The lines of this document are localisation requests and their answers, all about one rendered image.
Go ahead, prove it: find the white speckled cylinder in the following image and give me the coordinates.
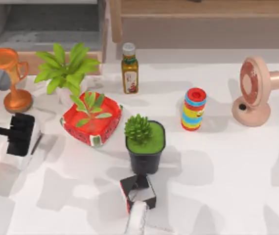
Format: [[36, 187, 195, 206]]
[[124, 200, 148, 235]]

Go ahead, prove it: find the green plant in white pot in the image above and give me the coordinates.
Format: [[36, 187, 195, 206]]
[[34, 42, 102, 106]]

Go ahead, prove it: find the pink table fan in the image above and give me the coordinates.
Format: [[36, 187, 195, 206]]
[[231, 56, 279, 127]]

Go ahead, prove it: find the striped stack of coloured rings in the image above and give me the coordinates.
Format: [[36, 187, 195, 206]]
[[181, 87, 208, 132]]

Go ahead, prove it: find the drawer with grey pierced inside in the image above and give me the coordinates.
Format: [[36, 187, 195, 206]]
[[0, 0, 109, 53]]

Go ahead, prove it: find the red watermelon plant pot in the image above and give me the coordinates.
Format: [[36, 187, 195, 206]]
[[60, 90, 123, 148]]

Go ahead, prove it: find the succulent in black pot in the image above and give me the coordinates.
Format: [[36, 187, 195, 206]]
[[124, 114, 167, 175]]

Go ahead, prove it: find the olive oil bottle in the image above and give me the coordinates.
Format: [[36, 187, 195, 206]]
[[120, 42, 140, 94]]

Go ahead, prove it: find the wooden cupboard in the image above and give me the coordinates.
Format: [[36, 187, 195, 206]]
[[109, 0, 279, 50]]

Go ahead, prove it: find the orange trophy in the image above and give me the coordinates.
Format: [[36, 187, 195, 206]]
[[0, 47, 34, 114]]

